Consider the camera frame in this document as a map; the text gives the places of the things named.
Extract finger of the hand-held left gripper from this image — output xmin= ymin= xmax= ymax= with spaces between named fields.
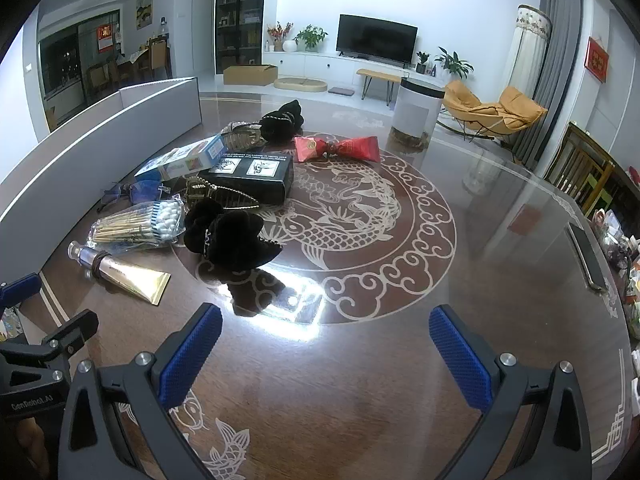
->
xmin=0 ymin=272 xmax=42 ymax=308
xmin=30 ymin=309 xmax=100 ymax=376

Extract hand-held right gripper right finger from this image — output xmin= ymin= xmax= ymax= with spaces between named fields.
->
xmin=428 ymin=304 xmax=593 ymax=480

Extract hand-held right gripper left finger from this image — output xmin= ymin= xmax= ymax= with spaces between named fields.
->
xmin=57 ymin=302 xmax=223 ymax=480

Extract small clear bottle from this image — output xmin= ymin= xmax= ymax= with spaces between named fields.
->
xmin=68 ymin=241 xmax=171 ymax=306

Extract bag of cotton swabs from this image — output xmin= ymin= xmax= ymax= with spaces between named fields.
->
xmin=86 ymin=199 xmax=187 ymax=256

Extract thin-framed glasses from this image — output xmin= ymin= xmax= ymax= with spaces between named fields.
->
xmin=97 ymin=180 xmax=173 ymax=213

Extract gold rhinestone hair claw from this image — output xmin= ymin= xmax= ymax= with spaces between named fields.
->
xmin=186 ymin=176 xmax=261 ymax=211

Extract large white cardboard box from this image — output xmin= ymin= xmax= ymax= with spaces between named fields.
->
xmin=0 ymin=76 xmax=203 ymax=266

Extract black box with white prints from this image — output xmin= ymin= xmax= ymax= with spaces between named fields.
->
xmin=197 ymin=152 xmax=295 ymax=206

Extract brown patterned wooden desktop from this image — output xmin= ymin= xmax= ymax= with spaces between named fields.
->
xmin=0 ymin=91 xmax=636 ymax=480

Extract dark flat phone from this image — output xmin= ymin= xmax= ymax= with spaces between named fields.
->
xmin=565 ymin=222 xmax=608 ymax=293

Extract pile of colourful clutter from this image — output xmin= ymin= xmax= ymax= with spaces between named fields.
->
xmin=590 ymin=205 xmax=640 ymax=341

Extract blue and white small box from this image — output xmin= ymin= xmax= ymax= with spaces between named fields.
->
xmin=134 ymin=134 xmax=226 ymax=182

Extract gold striped hair clip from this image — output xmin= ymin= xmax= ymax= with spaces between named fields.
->
xmin=220 ymin=121 xmax=266 ymax=150

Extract dark wooden slatted chair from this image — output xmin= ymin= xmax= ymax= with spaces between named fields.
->
xmin=544 ymin=121 xmax=616 ymax=211

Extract red candy packet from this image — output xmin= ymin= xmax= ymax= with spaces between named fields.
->
xmin=292 ymin=135 xmax=382 ymax=163

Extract clear cylindrical jar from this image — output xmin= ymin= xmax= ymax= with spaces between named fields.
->
xmin=390 ymin=77 xmax=446 ymax=150

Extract orange lounge chair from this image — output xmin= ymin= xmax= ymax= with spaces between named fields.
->
xmin=436 ymin=80 xmax=549 ymax=143

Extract wooden dining chair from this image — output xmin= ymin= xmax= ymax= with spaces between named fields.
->
xmin=147 ymin=37 xmax=171 ymax=81

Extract brown cardboard box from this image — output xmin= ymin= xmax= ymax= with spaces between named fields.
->
xmin=222 ymin=64 xmax=279 ymax=86

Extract round beige floor cushion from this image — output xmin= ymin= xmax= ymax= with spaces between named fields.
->
xmin=274 ymin=75 xmax=328 ymax=95

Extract wooden bench with metal legs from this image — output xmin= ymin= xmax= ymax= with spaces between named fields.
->
xmin=356 ymin=68 xmax=408 ymax=107

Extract large leafy potted plant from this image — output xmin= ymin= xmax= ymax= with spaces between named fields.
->
xmin=434 ymin=46 xmax=475 ymax=81

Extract white television cabinet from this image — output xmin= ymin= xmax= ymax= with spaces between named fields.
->
xmin=262 ymin=50 xmax=451 ymax=96

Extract covered standing air conditioner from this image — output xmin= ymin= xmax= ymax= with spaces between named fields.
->
xmin=502 ymin=4 xmax=553 ymax=98

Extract grey curtain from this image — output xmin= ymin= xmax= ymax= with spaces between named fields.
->
xmin=510 ymin=0 xmax=586 ymax=171

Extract black television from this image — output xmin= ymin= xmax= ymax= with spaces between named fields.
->
xmin=336 ymin=14 xmax=419 ymax=66

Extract flower vase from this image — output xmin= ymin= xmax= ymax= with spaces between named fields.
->
xmin=266 ymin=21 xmax=297 ymax=52

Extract green potted plant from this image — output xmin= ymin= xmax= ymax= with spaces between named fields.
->
xmin=294 ymin=24 xmax=329 ymax=53

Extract black glass display cabinet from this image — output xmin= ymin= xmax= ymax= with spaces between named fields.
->
xmin=215 ymin=0 xmax=268 ymax=78

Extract red wall hanging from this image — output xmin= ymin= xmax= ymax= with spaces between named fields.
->
xmin=585 ymin=36 xmax=610 ymax=83

